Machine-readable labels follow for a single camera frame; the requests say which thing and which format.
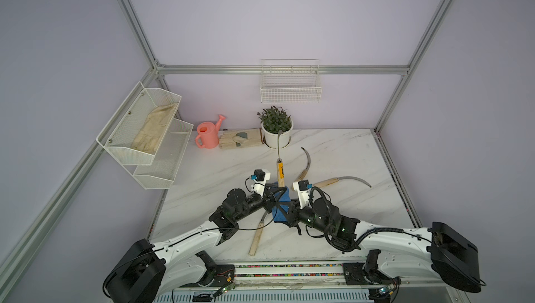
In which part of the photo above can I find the white plant pot with saucer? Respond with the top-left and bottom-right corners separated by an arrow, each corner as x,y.
261,120 -> 294,149

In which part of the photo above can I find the sickle with wooden handle middle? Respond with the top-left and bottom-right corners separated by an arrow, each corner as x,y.
277,130 -> 286,188

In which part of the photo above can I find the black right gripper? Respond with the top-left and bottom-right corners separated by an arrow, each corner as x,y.
276,197 -> 332,234

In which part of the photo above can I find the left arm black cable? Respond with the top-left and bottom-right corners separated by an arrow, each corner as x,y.
102,175 -> 281,300

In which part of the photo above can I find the pink watering can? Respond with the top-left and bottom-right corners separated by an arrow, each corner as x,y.
195,114 -> 226,149

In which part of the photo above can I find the beige work glove on table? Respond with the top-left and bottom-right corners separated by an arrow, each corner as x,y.
219,128 -> 263,150

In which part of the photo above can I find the white mesh lower shelf basket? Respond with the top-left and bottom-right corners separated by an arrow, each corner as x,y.
132,119 -> 193,190

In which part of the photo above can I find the blue fluffy rag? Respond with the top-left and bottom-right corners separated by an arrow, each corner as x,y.
271,188 -> 291,223

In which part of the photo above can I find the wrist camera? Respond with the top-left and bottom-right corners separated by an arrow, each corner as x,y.
293,179 -> 313,209
247,169 -> 271,197

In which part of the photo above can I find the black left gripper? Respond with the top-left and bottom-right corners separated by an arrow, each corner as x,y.
234,184 -> 286,223

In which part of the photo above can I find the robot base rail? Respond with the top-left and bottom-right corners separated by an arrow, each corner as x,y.
110,258 -> 461,303

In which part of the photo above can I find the white mesh shelf basket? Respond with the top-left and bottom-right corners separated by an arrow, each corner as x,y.
132,119 -> 193,190
96,82 -> 182,166

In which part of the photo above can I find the green potted plant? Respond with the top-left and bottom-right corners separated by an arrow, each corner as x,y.
257,106 -> 293,134

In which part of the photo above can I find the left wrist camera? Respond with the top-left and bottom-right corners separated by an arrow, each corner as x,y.
247,169 -> 271,197

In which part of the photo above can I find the white wire wall basket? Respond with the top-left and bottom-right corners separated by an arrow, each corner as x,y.
260,59 -> 323,104

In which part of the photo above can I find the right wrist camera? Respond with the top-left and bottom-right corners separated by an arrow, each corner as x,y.
293,179 -> 313,209

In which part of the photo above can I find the white mesh upper shelf basket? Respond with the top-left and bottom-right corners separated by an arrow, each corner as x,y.
96,82 -> 182,166

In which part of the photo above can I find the sickle with wooden handle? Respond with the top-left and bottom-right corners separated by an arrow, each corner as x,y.
249,212 -> 268,256
277,130 -> 286,188
295,147 -> 312,182
312,176 -> 372,189

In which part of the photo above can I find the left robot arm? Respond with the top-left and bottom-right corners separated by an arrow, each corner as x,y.
102,187 -> 287,302

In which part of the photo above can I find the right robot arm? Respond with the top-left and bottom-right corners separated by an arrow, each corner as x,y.
273,198 -> 486,293

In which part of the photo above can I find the aluminium frame profile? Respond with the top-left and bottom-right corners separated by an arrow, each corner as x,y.
1,0 -> 438,260

